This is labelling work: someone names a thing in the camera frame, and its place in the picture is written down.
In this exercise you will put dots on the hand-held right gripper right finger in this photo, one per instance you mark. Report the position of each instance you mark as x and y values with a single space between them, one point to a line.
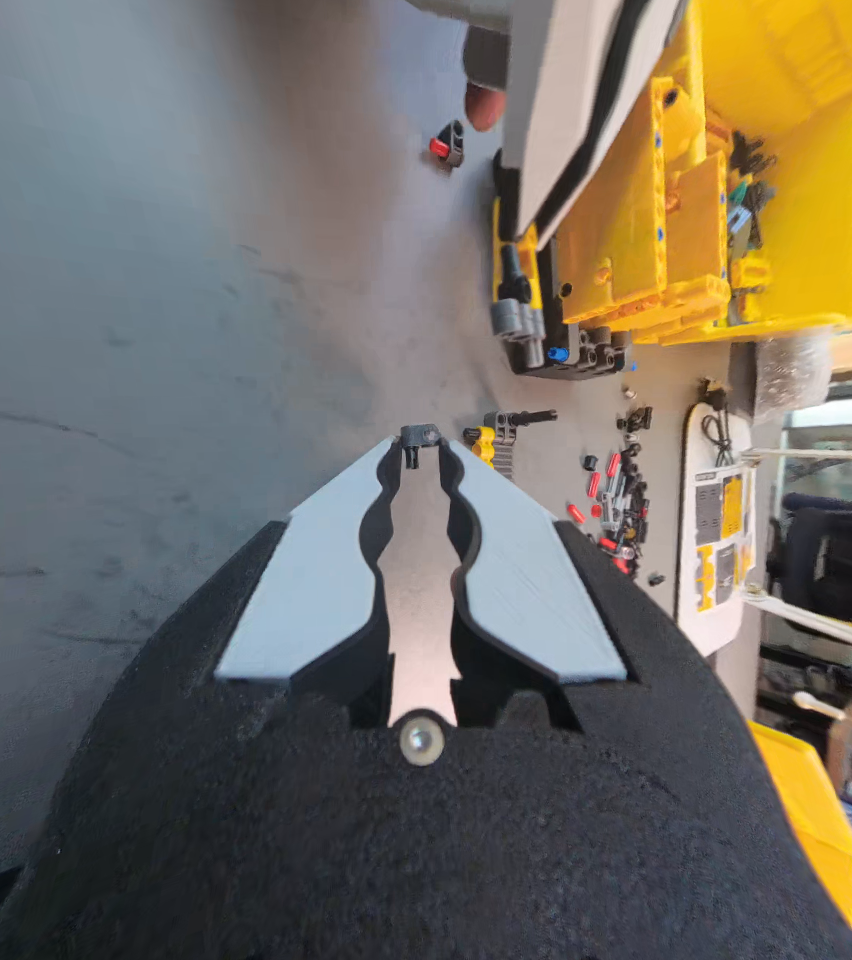
538 592

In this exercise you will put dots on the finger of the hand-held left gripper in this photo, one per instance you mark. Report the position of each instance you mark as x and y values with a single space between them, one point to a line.
553 90
669 19

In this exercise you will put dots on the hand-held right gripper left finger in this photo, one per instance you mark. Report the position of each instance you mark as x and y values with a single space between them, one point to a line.
306 592

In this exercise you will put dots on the grey lego connector black pin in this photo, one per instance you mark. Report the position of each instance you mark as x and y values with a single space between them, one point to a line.
420 433

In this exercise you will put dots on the yellow grey lego arm assembly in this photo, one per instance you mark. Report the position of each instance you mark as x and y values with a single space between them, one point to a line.
508 319

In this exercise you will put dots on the black lego elbow connector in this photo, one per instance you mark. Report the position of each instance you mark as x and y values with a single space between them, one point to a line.
635 420

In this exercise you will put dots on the pile of small lego pins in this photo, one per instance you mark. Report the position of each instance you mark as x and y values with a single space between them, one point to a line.
620 510

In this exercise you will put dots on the yellow black lego robot build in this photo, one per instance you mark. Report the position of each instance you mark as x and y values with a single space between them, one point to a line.
620 240

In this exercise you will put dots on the grey grille yellow lego subassembly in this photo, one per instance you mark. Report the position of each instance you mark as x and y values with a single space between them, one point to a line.
504 427

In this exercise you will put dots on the heap of lego parts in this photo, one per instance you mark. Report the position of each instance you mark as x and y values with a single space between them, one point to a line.
748 187

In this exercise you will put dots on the white instruction booklet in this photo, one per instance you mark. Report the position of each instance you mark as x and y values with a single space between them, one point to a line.
714 630

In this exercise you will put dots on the yellow plastic parts bin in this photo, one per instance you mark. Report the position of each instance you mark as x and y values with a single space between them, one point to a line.
830 187

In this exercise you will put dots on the white metal rod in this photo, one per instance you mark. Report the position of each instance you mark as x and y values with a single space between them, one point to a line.
823 454
808 616

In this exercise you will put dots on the black office chair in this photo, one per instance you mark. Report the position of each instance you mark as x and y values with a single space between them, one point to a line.
830 555

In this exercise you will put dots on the clear plastic bag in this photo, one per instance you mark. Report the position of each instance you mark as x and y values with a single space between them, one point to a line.
793 375

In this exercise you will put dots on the small yellow storage bin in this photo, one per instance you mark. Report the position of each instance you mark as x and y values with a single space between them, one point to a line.
808 810

